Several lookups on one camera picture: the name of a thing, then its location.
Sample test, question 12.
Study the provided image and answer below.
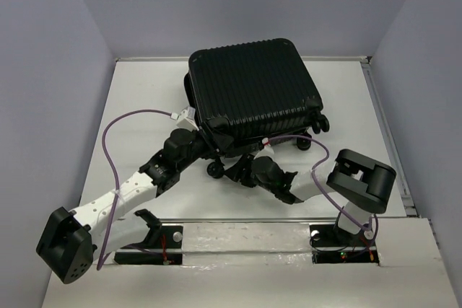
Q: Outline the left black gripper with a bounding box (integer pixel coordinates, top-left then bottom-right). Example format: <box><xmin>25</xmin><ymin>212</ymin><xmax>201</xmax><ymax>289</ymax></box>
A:
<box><xmin>177</xmin><ymin>121</ymin><xmax>234</xmax><ymax>172</ymax></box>

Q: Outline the black hard-shell suitcase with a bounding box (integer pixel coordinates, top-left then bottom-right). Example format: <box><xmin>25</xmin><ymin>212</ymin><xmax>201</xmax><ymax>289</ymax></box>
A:
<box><xmin>183</xmin><ymin>38</ymin><xmax>330</xmax><ymax>158</ymax></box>

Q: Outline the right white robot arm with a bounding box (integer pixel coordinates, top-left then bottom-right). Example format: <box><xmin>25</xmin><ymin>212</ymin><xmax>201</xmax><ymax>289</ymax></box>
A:
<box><xmin>224</xmin><ymin>144</ymin><xmax>396</xmax><ymax>245</ymax></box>

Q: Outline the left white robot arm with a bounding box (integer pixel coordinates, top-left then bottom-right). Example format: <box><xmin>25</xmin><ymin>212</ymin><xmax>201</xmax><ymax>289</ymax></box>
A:
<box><xmin>36</xmin><ymin>128</ymin><xmax>222</xmax><ymax>284</ymax></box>

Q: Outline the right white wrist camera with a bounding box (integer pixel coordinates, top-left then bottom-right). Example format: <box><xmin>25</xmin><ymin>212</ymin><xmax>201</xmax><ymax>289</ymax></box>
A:
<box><xmin>260</xmin><ymin>138</ymin><xmax>274</xmax><ymax>157</ymax></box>

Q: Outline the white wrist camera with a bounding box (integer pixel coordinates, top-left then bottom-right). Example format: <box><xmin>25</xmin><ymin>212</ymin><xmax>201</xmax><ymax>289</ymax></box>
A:
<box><xmin>176</xmin><ymin>106</ymin><xmax>199</xmax><ymax>131</ymax></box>
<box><xmin>260</xmin><ymin>138</ymin><xmax>274</xmax><ymax>157</ymax></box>

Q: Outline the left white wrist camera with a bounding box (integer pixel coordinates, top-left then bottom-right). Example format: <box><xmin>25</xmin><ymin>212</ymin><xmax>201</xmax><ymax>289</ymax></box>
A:
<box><xmin>176</xmin><ymin>106</ymin><xmax>199</xmax><ymax>131</ymax></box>

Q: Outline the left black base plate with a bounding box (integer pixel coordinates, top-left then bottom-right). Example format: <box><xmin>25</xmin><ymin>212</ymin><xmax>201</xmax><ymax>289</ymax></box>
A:
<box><xmin>113</xmin><ymin>224</ymin><xmax>183</xmax><ymax>265</ymax></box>

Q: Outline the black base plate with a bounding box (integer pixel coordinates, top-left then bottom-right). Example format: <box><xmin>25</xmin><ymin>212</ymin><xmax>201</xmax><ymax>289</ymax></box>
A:
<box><xmin>113</xmin><ymin>224</ymin><xmax>183</xmax><ymax>265</ymax></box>
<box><xmin>309</xmin><ymin>224</ymin><xmax>380</xmax><ymax>264</ymax></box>

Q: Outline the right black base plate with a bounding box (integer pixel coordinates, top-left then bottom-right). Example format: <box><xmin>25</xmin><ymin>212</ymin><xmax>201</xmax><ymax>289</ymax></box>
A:
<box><xmin>309</xmin><ymin>224</ymin><xmax>380</xmax><ymax>264</ymax></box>

